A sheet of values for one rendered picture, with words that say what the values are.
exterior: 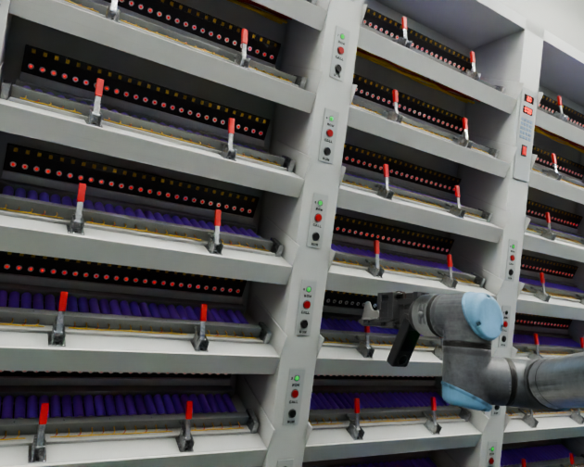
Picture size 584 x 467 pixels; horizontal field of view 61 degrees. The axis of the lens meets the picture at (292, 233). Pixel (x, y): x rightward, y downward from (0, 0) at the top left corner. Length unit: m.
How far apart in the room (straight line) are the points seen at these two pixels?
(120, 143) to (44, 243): 0.22
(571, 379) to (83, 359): 0.81
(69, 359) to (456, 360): 0.70
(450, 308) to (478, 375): 0.13
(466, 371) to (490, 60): 1.10
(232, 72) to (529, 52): 1.01
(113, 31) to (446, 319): 0.83
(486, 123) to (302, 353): 0.98
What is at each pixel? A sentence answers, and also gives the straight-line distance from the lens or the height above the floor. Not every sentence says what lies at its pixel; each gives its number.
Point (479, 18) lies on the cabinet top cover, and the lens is 1.72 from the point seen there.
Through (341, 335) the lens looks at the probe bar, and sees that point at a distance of 1.27.
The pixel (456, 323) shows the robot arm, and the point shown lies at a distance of 1.02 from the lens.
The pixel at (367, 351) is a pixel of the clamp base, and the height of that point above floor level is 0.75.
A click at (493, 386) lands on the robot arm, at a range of 1.03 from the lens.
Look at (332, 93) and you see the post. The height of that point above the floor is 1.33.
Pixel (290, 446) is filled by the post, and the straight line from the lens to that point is 1.19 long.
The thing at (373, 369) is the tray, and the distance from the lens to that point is 1.28.
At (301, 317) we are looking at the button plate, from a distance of 1.12.
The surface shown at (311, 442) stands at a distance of 1.23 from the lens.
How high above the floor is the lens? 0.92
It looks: 4 degrees up
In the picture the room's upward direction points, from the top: 8 degrees clockwise
